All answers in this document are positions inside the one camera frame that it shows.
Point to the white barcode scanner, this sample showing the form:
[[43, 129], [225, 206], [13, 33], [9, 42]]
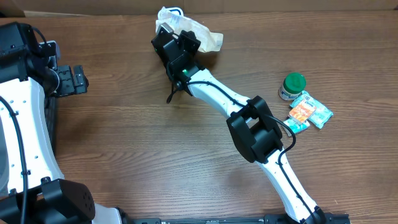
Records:
[[175, 10]]

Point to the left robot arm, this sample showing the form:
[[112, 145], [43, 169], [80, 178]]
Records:
[[31, 81]]

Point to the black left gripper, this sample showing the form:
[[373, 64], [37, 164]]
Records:
[[70, 87]]

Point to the green capped bottle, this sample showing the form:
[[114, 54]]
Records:
[[292, 86]]

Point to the cardboard backdrop panel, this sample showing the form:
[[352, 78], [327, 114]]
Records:
[[19, 8]]

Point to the teal tissue pack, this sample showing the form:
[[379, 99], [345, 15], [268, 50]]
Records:
[[295, 127]]

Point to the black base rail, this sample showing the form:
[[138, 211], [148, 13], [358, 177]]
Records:
[[267, 219]]

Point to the beige plastic pouch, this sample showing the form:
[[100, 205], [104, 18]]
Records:
[[210, 41]]

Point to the orange tissue pack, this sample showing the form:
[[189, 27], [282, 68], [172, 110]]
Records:
[[302, 111]]

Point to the teal wet wipes pack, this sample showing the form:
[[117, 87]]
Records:
[[320, 116]]

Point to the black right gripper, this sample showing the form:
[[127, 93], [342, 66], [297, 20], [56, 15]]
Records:
[[188, 38]]

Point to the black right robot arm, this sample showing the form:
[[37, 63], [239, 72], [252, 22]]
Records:
[[254, 130]]

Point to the grey plastic mesh basket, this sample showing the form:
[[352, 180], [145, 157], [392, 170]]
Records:
[[50, 110]]

